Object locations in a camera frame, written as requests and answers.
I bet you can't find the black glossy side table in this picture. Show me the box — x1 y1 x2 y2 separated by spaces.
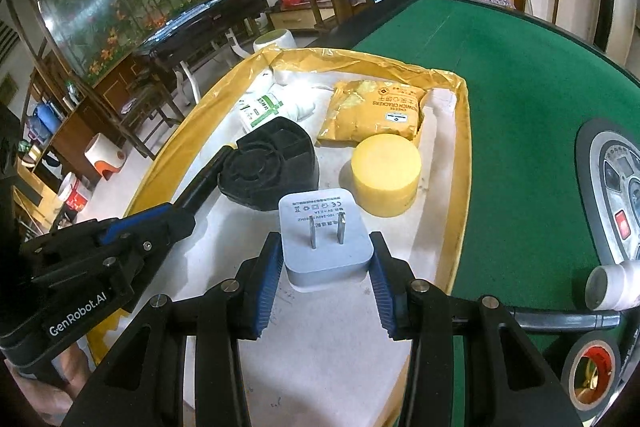
132 0 269 68

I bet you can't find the white orange stool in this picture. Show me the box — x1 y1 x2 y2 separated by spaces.
83 132 127 181

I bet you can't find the black handled round tool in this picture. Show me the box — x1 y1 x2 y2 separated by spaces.
169 116 321 220

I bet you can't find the black tape roll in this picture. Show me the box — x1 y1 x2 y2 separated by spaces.
559 333 622 414

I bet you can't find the small white green-cross bottle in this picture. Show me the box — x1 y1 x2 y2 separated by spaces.
238 89 302 134

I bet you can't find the silver floral spray bottle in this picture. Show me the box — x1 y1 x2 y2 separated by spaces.
515 310 622 334

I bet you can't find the white round pot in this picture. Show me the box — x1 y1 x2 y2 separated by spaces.
252 29 294 54

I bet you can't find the yellow round jar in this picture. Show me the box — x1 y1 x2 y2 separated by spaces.
351 134 422 219

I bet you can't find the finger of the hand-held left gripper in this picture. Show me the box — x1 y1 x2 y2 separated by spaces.
20 203 197 299

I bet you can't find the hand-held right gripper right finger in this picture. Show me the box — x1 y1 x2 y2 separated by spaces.
367 232 586 427

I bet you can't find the mahjong table centre panel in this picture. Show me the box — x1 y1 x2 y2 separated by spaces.
574 117 640 269

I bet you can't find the yellow taped white tray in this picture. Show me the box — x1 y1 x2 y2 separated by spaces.
85 47 474 427

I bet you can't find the person's left hand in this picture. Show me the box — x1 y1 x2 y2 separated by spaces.
20 342 94 401

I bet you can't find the white power adapter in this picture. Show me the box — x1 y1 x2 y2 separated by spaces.
278 189 375 293

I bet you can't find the white bottle red label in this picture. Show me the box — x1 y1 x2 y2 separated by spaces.
584 259 640 313

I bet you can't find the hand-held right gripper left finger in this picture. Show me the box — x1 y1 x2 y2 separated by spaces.
60 231 285 427

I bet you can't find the yellow cracker packet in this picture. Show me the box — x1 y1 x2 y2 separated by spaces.
316 79 427 144

